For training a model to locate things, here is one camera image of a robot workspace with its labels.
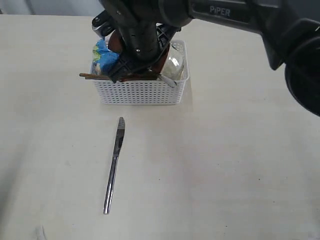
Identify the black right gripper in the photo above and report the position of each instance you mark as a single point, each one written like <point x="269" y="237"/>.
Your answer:
<point x="144" y="41"/>

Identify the reddish brown wooden spoon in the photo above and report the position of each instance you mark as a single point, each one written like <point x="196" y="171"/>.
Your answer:
<point x="139" y="76"/>

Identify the silver fork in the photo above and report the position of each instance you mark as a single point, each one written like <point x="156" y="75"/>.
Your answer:
<point x="162" y="78"/>

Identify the silver table knife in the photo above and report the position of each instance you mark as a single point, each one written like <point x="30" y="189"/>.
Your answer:
<point x="120" y="133"/>

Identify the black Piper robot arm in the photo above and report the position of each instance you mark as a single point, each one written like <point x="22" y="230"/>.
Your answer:
<point x="290" y="30"/>

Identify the brown round wooden plate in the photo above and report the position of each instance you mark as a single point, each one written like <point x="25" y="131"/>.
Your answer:
<point x="115" y="44"/>

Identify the clear glass bowl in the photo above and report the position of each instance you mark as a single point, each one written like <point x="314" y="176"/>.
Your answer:
<point x="174" y="64"/>

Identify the blue snack packet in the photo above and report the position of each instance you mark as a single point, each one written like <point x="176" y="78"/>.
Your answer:
<point x="103" y="59"/>

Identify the white perforated plastic basket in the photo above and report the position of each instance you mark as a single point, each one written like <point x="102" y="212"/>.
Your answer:
<point x="146" y="92"/>

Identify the wooden chopstick lower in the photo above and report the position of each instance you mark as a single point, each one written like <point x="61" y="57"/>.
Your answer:
<point x="98" y="78"/>

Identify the wooden chopstick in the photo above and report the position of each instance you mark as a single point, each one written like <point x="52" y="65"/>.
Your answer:
<point x="98" y="78"/>
<point x="87" y="74"/>

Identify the wooden chopstick upper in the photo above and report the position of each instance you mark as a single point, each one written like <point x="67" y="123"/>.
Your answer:
<point x="87" y="74"/>

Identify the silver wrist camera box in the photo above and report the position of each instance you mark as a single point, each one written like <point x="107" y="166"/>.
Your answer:
<point x="103" y="30"/>

